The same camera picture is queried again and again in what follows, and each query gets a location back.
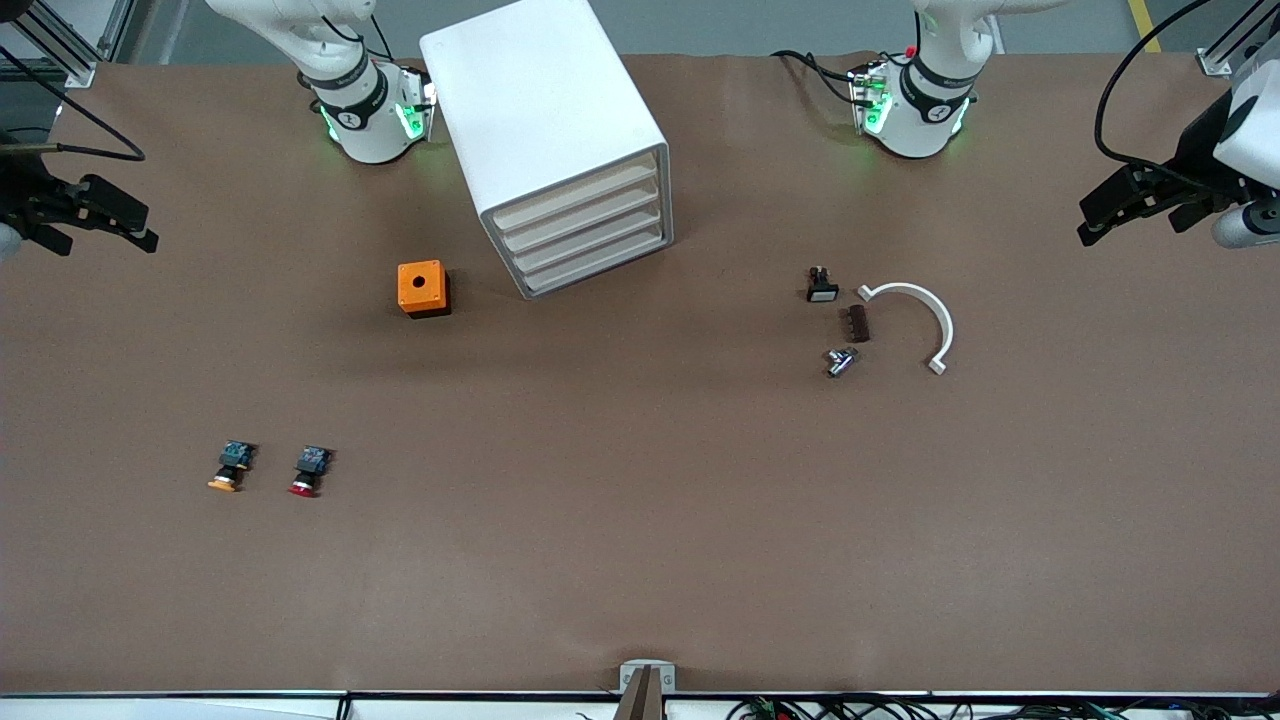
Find orange box with hole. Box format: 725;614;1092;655
397;260;452;319

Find grey metal mount bracket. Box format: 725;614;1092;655
619;660;677;694

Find aluminium frame profile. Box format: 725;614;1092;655
0;0;136;89
1195;0;1280;79

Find grey arm base connector box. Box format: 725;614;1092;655
850;62;893;136
398;65;438;143

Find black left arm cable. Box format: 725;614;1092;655
1094;0;1280;196

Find black cable bundle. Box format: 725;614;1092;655
725;693;1280;720

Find black base cable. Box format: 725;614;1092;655
772;48;871;109

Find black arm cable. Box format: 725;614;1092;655
1094;0;1280;196
0;45;147;164

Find white curved bracket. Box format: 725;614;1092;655
857;282;955;376

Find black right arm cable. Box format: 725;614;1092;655
0;45;147;164

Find yellow push button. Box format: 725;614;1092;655
207;440;257;494

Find red push button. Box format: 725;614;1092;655
288;445;334;499

